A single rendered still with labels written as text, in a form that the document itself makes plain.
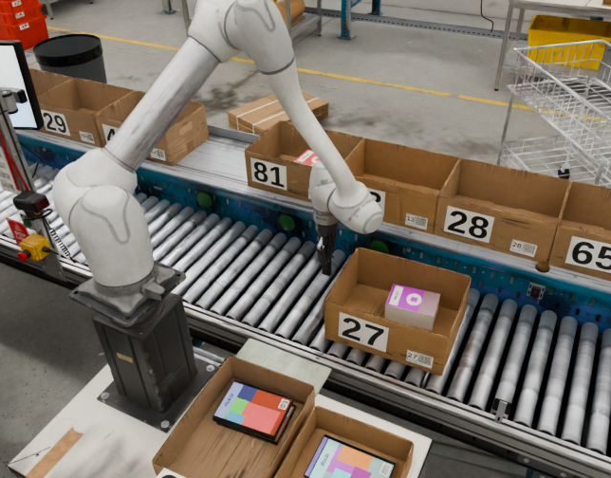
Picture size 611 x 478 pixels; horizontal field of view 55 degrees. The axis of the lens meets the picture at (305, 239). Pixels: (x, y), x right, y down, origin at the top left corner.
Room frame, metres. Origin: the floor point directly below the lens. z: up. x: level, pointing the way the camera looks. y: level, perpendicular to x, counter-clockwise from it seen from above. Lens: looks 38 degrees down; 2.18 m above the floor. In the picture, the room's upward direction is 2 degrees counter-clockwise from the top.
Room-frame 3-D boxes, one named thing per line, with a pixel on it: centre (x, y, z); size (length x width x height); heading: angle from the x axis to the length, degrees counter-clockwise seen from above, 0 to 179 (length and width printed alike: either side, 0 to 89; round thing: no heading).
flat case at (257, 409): (1.02, 0.16, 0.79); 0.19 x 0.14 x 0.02; 67
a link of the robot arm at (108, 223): (1.16, 0.47, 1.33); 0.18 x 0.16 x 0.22; 34
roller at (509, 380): (1.22, -0.65, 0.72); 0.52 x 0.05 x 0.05; 152
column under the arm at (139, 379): (1.15, 0.46, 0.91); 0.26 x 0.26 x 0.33; 61
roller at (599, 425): (1.10, -0.88, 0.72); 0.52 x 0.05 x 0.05; 152
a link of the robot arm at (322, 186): (1.54, -0.08, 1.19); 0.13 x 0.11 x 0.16; 33
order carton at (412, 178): (1.89, -0.36, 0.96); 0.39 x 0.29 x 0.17; 62
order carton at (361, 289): (1.36, -0.29, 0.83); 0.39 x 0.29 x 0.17; 64
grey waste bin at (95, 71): (4.55, 1.79, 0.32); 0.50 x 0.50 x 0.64
